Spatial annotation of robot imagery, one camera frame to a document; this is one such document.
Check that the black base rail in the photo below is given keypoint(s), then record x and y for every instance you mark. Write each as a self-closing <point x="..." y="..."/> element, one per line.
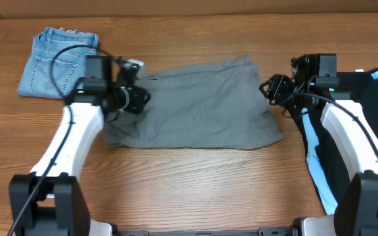
<point x="205" y="232"/>

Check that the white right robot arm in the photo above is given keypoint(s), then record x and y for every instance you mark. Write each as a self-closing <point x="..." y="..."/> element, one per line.
<point x="357" y="213"/>

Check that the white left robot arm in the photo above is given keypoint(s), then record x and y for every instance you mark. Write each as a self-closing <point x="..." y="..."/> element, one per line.
<point x="49" y="200"/>

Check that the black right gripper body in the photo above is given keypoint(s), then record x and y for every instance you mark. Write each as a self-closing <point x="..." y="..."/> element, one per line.
<point x="280" y="86"/>

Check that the grey cotton shorts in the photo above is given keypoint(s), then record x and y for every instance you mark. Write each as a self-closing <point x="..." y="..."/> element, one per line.
<point x="214" y="105"/>

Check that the black and blue shirt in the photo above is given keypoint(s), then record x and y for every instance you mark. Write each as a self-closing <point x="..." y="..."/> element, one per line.
<point x="339" y="125"/>

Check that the folded blue denim shorts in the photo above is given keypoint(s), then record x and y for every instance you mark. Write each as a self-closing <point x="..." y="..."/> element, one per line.
<point x="56" y="62"/>

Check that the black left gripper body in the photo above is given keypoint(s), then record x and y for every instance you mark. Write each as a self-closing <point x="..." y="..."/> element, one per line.
<point x="127" y="99"/>

